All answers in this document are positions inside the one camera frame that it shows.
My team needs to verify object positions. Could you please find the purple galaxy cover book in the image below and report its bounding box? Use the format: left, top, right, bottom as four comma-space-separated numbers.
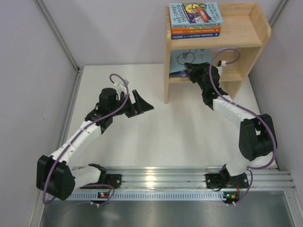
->
169, 70, 188, 78

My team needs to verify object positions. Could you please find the light blue thin booklet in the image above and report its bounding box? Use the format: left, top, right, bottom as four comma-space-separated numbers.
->
169, 49, 212, 73

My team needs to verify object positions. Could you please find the blue 91-storey treehouse book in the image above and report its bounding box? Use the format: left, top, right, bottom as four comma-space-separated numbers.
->
171, 32, 220, 40

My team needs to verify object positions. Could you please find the orange 78-storey treehouse book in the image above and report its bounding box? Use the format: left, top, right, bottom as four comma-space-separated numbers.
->
171, 26, 222, 35

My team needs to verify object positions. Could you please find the light blue 143-storey treehouse book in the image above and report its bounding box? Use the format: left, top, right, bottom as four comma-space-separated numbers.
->
169, 2, 223, 28

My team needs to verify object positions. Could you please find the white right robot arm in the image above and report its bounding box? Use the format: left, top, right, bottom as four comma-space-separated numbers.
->
185, 61, 277, 177

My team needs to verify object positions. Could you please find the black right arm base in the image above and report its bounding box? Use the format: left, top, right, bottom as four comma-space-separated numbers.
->
205, 173, 249, 191

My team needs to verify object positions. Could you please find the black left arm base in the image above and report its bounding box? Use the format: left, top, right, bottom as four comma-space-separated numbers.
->
101, 174, 122, 189

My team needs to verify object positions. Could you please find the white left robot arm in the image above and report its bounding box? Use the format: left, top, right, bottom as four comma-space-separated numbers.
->
36, 88, 154, 201

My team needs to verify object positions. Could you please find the wooden two-tier shelf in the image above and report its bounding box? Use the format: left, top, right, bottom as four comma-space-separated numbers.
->
164, 2, 271, 103

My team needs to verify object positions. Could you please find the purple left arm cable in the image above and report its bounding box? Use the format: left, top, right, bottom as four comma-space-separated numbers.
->
42, 73, 130, 205

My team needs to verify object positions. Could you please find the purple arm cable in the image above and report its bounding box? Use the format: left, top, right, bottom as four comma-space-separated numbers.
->
208, 48, 278, 206
42, 73, 130, 205

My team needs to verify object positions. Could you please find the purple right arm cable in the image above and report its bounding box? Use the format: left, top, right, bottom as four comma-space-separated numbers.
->
208, 48, 278, 206

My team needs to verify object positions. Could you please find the aluminium mounting rail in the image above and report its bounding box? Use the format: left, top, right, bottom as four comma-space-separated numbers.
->
68, 165, 295, 201

